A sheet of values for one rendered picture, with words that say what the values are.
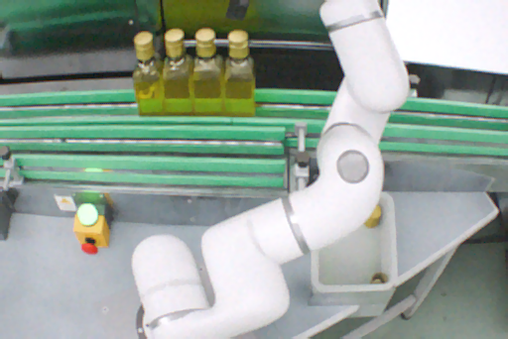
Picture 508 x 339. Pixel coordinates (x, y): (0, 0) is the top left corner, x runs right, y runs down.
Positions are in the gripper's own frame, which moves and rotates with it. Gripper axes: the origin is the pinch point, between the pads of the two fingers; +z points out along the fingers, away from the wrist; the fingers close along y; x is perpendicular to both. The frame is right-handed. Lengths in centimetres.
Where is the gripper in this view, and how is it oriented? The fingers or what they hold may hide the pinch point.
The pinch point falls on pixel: (237, 1)
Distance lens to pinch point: 107.7
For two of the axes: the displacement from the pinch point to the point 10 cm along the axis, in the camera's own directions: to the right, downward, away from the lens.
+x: 9.7, 1.8, 1.9
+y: -0.5, 8.3, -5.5
